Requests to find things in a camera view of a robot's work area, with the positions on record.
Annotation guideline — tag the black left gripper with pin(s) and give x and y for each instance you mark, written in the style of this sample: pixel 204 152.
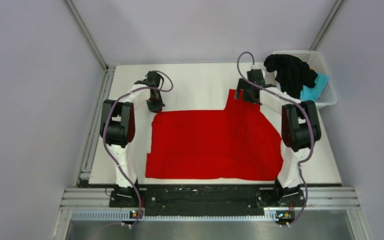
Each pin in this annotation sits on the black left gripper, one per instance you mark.
pixel 156 108

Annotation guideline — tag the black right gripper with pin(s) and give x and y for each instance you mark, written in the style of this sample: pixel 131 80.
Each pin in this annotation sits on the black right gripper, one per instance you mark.
pixel 243 85

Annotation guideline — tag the red t-shirt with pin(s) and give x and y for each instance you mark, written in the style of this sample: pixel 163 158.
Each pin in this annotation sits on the red t-shirt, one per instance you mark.
pixel 237 142

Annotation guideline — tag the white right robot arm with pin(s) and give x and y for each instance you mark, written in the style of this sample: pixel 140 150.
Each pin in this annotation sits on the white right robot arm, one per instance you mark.
pixel 300 130

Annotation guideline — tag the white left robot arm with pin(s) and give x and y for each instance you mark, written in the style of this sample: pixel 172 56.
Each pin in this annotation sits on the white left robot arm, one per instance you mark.
pixel 118 127

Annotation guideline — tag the black t-shirt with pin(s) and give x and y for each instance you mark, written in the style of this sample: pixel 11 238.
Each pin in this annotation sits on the black t-shirt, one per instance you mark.
pixel 291 73

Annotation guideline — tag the blue t-shirt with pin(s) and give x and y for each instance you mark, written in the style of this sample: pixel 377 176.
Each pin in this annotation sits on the blue t-shirt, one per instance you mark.
pixel 313 93

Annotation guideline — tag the white plastic basket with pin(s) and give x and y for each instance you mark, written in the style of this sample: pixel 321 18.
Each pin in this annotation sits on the white plastic basket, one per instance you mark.
pixel 316 60

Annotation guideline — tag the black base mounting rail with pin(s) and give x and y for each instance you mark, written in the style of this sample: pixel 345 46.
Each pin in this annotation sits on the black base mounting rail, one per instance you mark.
pixel 206 200

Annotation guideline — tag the aluminium frame rail left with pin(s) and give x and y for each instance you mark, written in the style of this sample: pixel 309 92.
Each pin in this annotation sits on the aluminium frame rail left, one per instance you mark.
pixel 92 135

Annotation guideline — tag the white slotted cable duct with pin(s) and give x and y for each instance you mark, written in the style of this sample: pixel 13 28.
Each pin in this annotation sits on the white slotted cable duct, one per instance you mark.
pixel 130 216

